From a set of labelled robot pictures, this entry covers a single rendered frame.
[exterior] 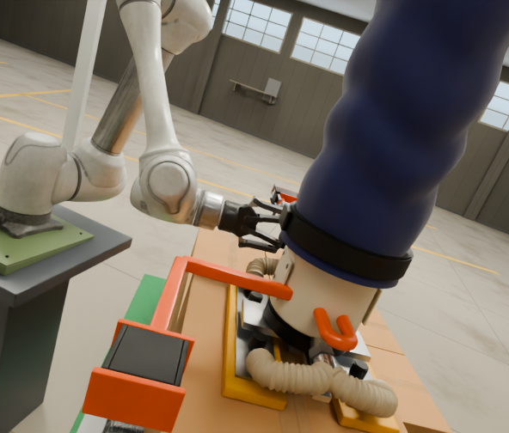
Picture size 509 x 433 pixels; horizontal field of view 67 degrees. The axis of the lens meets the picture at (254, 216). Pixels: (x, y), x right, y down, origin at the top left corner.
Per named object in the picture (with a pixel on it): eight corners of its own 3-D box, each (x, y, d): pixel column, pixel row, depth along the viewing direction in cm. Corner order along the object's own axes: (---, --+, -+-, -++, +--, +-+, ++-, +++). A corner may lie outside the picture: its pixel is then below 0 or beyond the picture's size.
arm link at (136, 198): (190, 230, 97) (191, 226, 84) (128, 213, 95) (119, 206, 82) (202, 189, 99) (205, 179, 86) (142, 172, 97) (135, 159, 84)
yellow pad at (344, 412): (396, 440, 61) (410, 417, 60) (338, 425, 60) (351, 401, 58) (342, 317, 93) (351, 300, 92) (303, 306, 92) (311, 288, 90)
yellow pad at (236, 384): (283, 412, 59) (295, 387, 57) (220, 397, 57) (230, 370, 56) (268, 295, 91) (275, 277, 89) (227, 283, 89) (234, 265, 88)
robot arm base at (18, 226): (-46, 213, 108) (-42, 195, 107) (23, 204, 129) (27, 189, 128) (3, 242, 105) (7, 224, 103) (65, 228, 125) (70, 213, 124)
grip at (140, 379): (171, 434, 37) (185, 393, 35) (80, 413, 36) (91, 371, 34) (183, 372, 45) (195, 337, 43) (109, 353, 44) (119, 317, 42)
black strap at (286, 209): (426, 296, 59) (439, 274, 58) (285, 253, 56) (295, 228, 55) (377, 240, 81) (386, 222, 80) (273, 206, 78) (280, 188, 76)
